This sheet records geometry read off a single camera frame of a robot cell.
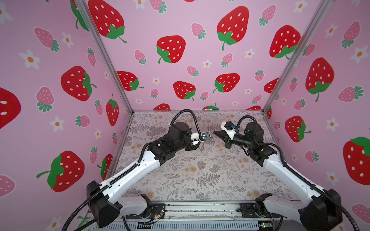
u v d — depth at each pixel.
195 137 0.60
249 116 0.51
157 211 0.75
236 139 0.64
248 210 0.73
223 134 0.65
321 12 0.70
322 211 0.40
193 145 0.61
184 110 0.51
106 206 0.37
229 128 0.60
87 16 0.70
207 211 0.76
